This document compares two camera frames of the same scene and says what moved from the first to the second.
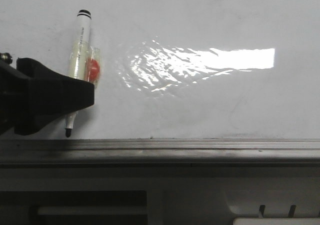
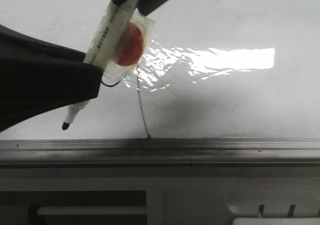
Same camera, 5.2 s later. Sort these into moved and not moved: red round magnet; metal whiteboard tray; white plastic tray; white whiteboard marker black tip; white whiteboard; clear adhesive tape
Moved: red round magnet; clear adhesive tape; white whiteboard marker black tip
Not moved: white whiteboard; metal whiteboard tray; white plastic tray
